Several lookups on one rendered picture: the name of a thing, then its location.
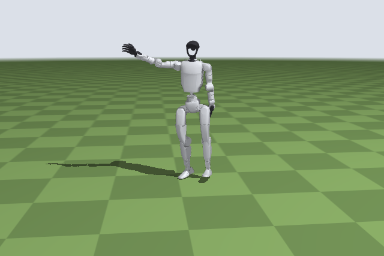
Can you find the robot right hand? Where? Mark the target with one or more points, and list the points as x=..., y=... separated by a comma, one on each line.
x=130, y=49

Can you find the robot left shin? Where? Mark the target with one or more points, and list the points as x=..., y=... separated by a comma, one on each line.
x=207, y=151

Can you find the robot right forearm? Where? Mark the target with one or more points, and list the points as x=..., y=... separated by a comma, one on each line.
x=146, y=58

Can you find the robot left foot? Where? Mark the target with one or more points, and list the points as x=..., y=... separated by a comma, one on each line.
x=207, y=173

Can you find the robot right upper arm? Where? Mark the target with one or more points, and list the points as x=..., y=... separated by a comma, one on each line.
x=168, y=64

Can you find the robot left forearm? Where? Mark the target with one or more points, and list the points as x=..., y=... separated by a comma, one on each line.
x=211, y=99

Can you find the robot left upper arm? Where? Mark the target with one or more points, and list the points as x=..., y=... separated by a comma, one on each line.
x=208, y=76

